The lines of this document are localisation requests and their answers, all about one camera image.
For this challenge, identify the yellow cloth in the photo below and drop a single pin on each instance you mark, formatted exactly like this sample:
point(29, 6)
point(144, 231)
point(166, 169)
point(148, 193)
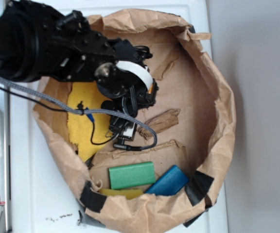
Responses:
point(88, 136)

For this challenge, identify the blue rectangular block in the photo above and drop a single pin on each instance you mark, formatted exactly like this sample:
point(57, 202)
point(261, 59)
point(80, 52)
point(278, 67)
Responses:
point(169, 183)

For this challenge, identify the brown paper bag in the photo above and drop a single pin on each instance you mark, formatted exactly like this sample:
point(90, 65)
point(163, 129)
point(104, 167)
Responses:
point(201, 144)

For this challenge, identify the yellow rectangular block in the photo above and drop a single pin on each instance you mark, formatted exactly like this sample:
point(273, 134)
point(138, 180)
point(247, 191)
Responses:
point(127, 194)

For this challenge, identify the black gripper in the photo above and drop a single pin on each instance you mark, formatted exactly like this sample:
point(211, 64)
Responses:
point(127, 81)

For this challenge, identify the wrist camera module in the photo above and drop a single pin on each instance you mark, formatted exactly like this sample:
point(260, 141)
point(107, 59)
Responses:
point(124, 130)

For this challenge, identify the green rectangular block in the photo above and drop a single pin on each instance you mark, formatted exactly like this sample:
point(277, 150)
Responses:
point(131, 175)

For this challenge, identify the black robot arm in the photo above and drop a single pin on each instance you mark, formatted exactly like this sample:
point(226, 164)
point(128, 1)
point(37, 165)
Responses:
point(36, 40)

